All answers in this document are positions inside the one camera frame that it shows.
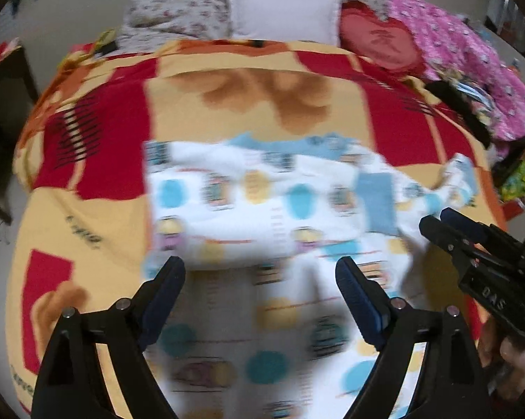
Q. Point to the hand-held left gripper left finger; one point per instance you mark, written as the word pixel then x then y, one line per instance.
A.
pixel 157 310

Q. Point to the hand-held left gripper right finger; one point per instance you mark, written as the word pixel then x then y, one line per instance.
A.
pixel 358 305

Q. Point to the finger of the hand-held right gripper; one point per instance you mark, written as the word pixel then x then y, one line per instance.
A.
pixel 439 233
pixel 463 222

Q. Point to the white printed baby garment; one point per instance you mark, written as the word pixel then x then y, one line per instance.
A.
pixel 245 209

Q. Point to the person's right hand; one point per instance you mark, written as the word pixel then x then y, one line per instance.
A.
pixel 513 358

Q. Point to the green yellow bag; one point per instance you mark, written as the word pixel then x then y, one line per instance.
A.
pixel 517 179

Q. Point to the black cloth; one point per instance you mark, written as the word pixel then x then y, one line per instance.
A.
pixel 456 104

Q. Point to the cartoon printed clothing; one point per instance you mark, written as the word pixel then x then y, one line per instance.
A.
pixel 480 96

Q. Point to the orange red checkered blanket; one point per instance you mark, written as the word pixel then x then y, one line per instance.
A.
pixel 114 139

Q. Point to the pink printed quilt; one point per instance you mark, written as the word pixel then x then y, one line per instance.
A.
pixel 454 39

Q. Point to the red heart cushion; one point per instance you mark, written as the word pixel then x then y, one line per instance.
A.
pixel 380 39

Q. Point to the metal railing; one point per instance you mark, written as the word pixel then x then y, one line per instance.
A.
pixel 513 17

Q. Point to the orange black marker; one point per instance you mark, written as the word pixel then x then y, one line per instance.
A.
pixel 251 44

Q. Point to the white pillow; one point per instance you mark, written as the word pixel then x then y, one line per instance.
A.
pixel 280 11

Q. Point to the grey floral quilt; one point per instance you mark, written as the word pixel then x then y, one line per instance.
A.
pixel 179 8

